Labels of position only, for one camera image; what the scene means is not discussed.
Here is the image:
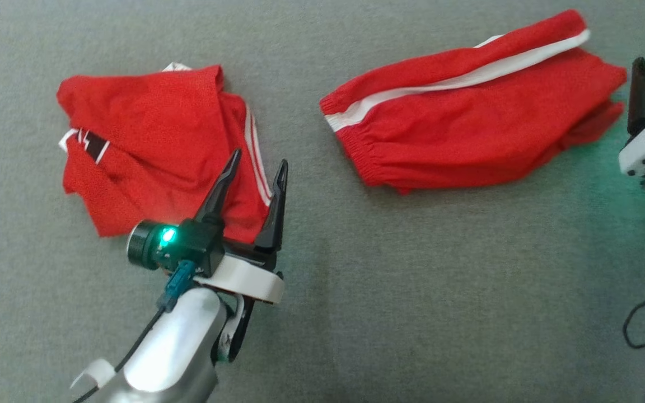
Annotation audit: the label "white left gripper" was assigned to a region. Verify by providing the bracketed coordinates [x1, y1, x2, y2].
[194, 148, 289, 363]

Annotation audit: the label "red basketball jersey number 23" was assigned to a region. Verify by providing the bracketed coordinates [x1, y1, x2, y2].
[57, 63, 274, 244]

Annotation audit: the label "red shorts with white stripe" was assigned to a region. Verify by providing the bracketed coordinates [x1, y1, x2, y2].
[320, 8, 628, 195]

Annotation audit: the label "grey sofa seat cushion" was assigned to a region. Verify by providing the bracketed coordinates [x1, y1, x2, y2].
[0, 0, 645, 403]

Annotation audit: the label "black left arm cable blue connector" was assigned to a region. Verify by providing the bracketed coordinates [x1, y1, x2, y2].
[73, 259, 197, 403]

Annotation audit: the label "black arm cable blue connector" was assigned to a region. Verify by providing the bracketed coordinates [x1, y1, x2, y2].
[623, 263, 645, 349]
[73, 259, 197, 403]

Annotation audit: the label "black right arm cable blue connector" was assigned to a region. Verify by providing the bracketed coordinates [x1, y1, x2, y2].
[623, 263, 645, 349]

